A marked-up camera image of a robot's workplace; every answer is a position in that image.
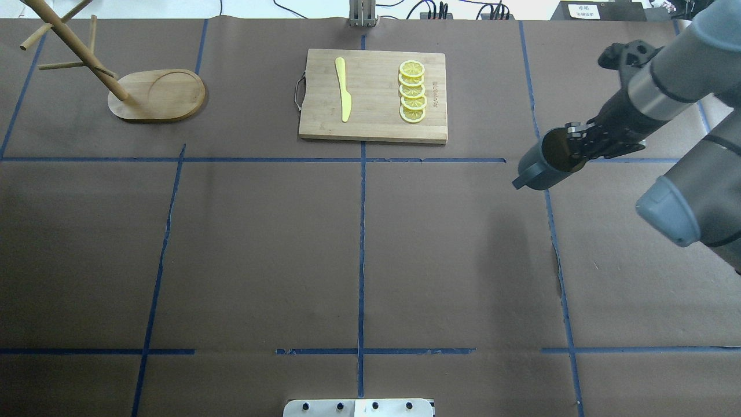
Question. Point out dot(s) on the bamboo cutting board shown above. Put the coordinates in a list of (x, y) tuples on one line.
[(372, 80)]

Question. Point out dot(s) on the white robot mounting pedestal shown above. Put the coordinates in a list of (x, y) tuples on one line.
[(360, 407)]

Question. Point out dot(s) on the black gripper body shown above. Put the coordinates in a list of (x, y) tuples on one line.
[(620, 120)]

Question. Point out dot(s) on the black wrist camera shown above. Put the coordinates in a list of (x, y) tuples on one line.
[(634, 54)]

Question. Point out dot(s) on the lemon slice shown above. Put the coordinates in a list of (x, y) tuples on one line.
[(414, 103), (410, 115), (412, 92), (412, 69), (410, 81)]

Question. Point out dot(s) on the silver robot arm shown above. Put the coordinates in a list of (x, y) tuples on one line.
[(697, 200)]

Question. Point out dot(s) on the teal ribbed mug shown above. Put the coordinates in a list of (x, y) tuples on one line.
[(548, 162)]

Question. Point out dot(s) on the wooden cup rack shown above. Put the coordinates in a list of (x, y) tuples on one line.
[(161, 95)]

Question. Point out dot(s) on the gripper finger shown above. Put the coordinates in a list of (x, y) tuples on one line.
[(577, 129), (580, 151)]

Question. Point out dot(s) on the yellow plastic knife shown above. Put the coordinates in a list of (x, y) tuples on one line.
[(345, 96)]

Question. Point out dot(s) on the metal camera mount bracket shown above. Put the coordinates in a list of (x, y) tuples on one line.
[(362, 13)]

